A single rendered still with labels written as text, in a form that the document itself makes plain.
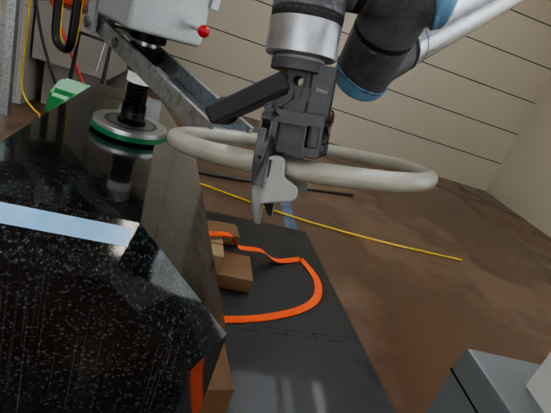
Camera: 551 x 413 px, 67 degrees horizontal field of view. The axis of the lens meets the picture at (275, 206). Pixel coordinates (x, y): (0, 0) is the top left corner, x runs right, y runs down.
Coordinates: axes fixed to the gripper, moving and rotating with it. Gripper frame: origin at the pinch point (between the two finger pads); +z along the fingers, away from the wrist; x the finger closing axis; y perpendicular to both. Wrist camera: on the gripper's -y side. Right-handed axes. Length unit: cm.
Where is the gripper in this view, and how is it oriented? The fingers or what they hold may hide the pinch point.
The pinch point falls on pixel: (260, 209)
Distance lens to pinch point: 58.2
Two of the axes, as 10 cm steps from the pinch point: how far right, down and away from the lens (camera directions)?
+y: 9.5, 2.1, -2.3
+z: -1.6, 9.6, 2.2
